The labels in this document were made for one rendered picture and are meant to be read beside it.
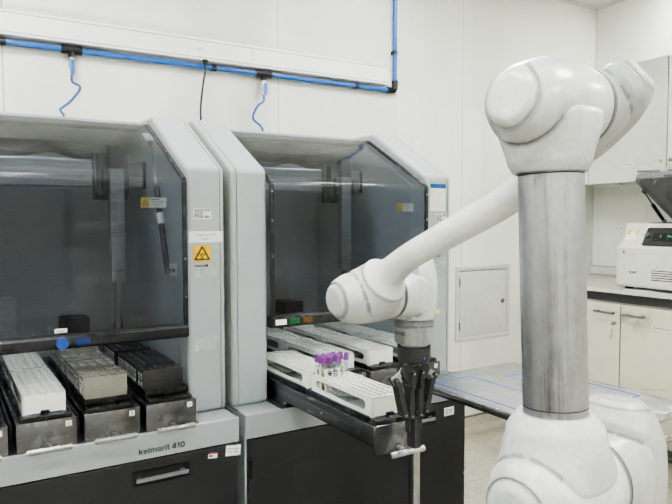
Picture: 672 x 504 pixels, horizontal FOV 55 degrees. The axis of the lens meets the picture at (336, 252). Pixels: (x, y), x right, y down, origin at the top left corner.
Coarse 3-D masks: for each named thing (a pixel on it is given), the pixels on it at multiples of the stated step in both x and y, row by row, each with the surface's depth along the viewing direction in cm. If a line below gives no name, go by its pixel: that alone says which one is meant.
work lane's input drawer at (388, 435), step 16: (272, 384) 197; (288, 384) 190; (288, 400) 188; (304, 400) 180; (320, 400) 174; (320, 416) 172; (336, 416) 165; (352, 416) 160; (384, 416) 156; (400, 416) 156; (352, 432) 159; (368, 432) 153; (384, 432) 152; (400, 432) 155; (384, 448) 153; (400, 448) 153
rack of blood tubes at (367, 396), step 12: (348, 372) 180; (312, 384) 179; (336, 384) 168; (348, 384) 167; (360, 384) 167; (372, 384) 167; (384, 384) 167; (336, 396) 170; (348, 396) 175; (360, 396) 159; (372, 396) 156; (384, 396) 156; (360, 408) 159; (372, 408) 155; (384, 408) 156; (396, 408) 158
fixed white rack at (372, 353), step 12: (324, 336) 235; (336, 336) 235; (348, 336) 235; (348, 348) 233; (360, 348) 213; (372, 348) 213; (384, 348) 213; (360, 360) 214; (372, 360) 210; (384, 360) 213
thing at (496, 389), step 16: (480, 368) 204; (496, 368) 204; (512, 368) 204; (448, 384) 184; (464, 384) 184; (480, 384) 184; (496, 384) 184; (512, 384) 184; (592, 384) 184; (608, 384) 184; (464, 400) 170; (480, 400) 168; (496, 400) 168; (512, 400) 168; (656, 400) 168; (496, 416) 161; (416, 464) 190; (416, 480) 190; (416, 496) 191
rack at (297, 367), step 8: (272, 352) 207; (280, 352) 207; (288, 352) 207; (296, 352) 207; (272, 360) 200; (280, 360) 195; (288, 360) 195; (296, 360) 195; (304, 360) 195; (312, 360) 196; (272, 368) 201; (280, 368) 201; (288, 368) 202; (296, 368) 187; (304, 368) 186; (312, 368) 185; (288, 376) 191; (296, 376) 199; (304, 376) 183; (304, 384) 183
